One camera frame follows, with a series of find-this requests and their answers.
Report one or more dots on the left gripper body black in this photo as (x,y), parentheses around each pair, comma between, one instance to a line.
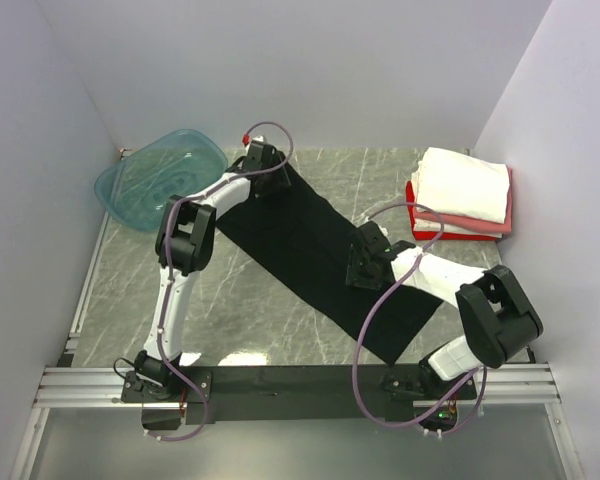
(276,179)

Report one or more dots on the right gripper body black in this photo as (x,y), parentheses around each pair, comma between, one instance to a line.
(358,272)

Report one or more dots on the black t shirt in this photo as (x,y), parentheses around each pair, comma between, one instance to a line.
(300,239)

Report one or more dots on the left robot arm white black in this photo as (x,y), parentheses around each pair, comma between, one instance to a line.
(184,246)

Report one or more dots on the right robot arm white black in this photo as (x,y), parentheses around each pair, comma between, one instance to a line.
(498,319)

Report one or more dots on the red folded t shirt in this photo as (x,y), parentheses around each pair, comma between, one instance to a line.
(427,235)

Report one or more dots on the white folded t shirt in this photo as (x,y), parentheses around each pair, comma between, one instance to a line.
(453,183)

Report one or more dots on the teal plastic basket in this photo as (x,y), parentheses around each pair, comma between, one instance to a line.
(135,190)

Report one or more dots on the black base bar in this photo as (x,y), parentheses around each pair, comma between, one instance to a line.
(241,393)

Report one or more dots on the aluminium rail left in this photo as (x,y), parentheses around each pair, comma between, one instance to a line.
(65,386)

